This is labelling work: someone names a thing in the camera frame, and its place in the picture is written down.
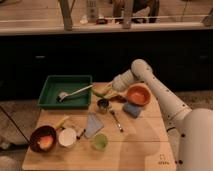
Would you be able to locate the white ribbed gripper body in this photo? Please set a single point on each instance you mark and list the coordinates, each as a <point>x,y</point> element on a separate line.
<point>122,81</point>

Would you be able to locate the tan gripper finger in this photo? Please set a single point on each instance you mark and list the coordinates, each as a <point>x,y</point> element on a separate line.
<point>111,95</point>
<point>102,89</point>

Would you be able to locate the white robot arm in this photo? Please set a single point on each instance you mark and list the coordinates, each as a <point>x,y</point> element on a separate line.
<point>195,126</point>

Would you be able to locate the small metal cup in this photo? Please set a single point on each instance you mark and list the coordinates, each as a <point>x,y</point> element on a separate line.
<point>103,105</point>

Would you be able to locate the green plastic cup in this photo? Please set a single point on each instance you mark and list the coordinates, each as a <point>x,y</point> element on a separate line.
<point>100,142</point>

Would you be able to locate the white cup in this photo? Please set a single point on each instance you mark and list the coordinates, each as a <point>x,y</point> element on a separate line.
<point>67,137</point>

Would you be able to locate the orange bowl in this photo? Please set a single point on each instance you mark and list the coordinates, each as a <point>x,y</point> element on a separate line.
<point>138,95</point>

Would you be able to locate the blue sponge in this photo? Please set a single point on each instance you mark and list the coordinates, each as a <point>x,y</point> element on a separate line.
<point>131,109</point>

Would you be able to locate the metal spoon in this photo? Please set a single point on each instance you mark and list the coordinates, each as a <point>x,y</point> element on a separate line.
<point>116,120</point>

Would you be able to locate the light blue cloth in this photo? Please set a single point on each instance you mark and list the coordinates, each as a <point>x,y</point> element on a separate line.
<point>93,125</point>

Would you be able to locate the green plastic tray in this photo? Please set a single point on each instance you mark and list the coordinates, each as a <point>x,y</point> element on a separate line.
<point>54,94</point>

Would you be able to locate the black marker pen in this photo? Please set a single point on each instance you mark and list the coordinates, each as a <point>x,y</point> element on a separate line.
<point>81,134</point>

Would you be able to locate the dark brown bowl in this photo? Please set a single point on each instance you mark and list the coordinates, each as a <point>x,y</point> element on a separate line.
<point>37,134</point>

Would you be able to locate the orange peach fruit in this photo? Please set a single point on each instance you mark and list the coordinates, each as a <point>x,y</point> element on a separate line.
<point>45,142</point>

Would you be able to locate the yellow handled utensil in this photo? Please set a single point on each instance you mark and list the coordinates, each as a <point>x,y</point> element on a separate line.
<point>60,123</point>

